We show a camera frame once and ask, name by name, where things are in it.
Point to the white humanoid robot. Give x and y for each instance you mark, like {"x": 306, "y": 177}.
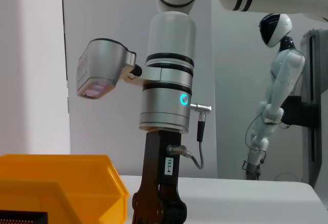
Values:
{"x": 282, "y": 75}

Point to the black mesh pen holder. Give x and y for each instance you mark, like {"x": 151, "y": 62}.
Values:
{"x": 23, "y": 218}

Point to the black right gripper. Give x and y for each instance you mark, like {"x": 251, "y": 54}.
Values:
{"x": 153, "y": 183}

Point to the yellow plastic bin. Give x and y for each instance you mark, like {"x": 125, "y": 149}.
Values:
{"x": 84, "y": 183}

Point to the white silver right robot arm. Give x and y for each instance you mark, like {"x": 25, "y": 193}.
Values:
{"x": 169, "y": 55}

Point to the grey robot stand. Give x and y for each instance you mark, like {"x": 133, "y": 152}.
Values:
{"x": 315, "y": 80}

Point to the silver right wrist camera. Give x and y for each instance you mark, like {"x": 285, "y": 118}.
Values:
{"x": 102, "y": 65}

